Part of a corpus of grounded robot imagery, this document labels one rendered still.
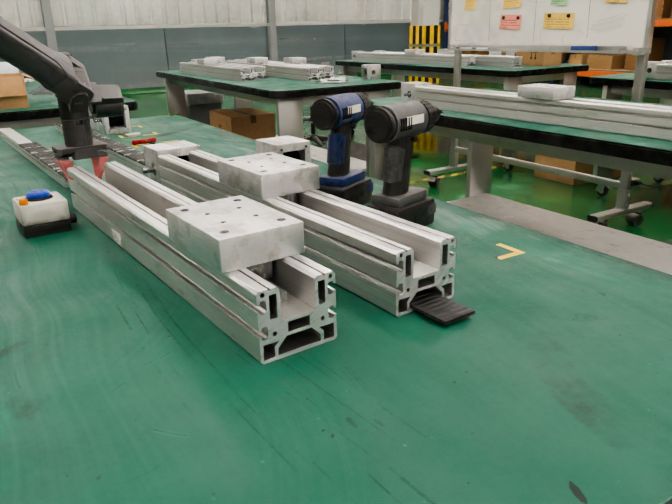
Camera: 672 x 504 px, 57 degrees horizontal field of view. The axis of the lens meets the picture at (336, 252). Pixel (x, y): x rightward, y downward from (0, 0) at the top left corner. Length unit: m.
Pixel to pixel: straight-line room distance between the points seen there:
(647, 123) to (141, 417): 1.80
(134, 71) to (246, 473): 12.23
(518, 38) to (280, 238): 3.54
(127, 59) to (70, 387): 12.02
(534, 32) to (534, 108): 1.74
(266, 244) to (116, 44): 11.92
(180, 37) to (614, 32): 10.13
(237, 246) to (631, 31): 3.17
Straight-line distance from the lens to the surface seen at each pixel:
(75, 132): 1.43
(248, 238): 0.71
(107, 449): 0.60
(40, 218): 1.22
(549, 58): 5.46
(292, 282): 0.73
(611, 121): 2.22
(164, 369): 0.70
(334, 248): 0.85
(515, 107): 2.44
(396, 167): 1.06
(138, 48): 12.68
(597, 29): 3.81
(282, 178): 1.01
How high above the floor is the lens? 1.12
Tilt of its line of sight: 20 degrees down
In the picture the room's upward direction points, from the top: 1 degrees counter-clockwise
